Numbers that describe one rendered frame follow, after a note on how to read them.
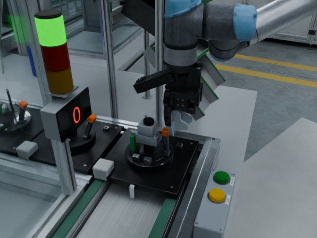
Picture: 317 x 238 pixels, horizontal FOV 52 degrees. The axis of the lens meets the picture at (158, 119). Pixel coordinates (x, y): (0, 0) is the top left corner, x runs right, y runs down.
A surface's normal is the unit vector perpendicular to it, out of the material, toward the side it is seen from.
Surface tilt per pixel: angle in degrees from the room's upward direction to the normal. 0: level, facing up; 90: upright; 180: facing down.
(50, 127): 90
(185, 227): 0
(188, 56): 90
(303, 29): 90
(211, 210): 0
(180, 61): 90
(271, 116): 0
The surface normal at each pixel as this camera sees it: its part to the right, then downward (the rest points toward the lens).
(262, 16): -0.16, -0.18
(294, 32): -0.44, 0.48
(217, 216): 0.00, -0.84
